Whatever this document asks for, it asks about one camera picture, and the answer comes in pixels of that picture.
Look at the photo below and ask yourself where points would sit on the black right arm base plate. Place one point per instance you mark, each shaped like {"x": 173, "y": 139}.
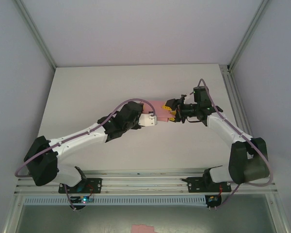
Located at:
{"x": 194, "y": 185}

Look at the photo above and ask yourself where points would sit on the aluminium side rail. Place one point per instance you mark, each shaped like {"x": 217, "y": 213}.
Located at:
{"x": 232, "y": 92}

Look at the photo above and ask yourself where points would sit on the pink paper sheet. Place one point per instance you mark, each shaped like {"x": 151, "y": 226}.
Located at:
{"x": 143, "y": 229}

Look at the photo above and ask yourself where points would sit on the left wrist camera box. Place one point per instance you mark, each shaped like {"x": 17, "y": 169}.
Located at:
{"x": 148, "y": 120}

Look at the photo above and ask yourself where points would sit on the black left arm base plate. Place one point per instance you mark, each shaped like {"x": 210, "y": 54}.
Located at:
{"x": 94, "y": 185}

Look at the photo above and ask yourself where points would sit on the pink paper box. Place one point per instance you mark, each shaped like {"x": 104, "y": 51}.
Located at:
{"x": 160, "y": 114}

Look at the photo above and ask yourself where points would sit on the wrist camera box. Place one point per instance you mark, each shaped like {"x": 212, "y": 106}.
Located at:
{"x": 184, "y": 98}
{"x": 148, "y": 120}

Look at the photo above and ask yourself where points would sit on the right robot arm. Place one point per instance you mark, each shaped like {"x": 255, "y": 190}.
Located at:
{"x": 245, "y": 165}

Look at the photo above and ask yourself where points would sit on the aluminium mounting rail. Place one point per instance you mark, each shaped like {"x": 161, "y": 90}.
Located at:
{"x": 145, "y": 184}

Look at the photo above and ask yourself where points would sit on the aluminium frame post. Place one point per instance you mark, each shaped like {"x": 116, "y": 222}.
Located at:
{"x": 37, "y": 36}
{"x": 248, "y": 36}

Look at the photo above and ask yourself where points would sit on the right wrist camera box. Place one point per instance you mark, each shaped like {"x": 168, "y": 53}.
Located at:
{"x": 184, "y": 98}

